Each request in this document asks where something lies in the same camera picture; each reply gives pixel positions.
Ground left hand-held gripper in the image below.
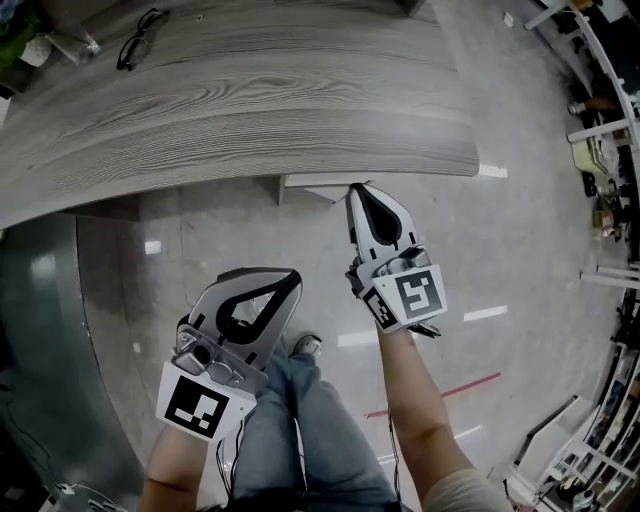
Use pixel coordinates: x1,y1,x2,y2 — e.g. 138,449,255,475
155,267,305,445

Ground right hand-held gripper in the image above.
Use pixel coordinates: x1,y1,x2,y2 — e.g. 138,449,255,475
344,183,450,334

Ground person's right forearm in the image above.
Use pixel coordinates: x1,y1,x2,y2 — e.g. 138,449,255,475
374,325,482,504

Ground person's left forearm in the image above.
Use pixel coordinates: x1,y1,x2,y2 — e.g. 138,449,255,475
143,424,214,512

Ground wooden work table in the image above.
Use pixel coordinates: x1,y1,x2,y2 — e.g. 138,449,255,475
0,0,482,232

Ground white office desk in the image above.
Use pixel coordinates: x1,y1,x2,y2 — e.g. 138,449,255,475
523,0,640,151

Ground person's grey shoe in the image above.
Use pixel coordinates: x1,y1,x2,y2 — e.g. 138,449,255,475
288,333,324,359

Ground person's blue jeans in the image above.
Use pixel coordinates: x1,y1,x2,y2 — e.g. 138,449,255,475
228,339,402,512

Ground curved grey partition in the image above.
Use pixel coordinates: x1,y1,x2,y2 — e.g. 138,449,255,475
0,212,147,512

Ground person's white shirt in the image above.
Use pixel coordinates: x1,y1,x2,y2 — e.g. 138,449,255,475
423,467,517,512

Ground black eyeglasses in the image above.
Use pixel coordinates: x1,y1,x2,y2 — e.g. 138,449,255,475
115,7,172,73

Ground white shelf rack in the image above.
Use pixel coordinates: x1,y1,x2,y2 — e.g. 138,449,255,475
505,343,640,512

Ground clear plastic container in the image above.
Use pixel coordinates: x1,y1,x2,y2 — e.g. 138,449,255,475
48,25,103,66

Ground white vase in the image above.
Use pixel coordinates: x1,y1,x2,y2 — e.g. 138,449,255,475
21,36,55,69

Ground black cable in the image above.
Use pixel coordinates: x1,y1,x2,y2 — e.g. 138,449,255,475
385,405,403,504
213,423,244,504

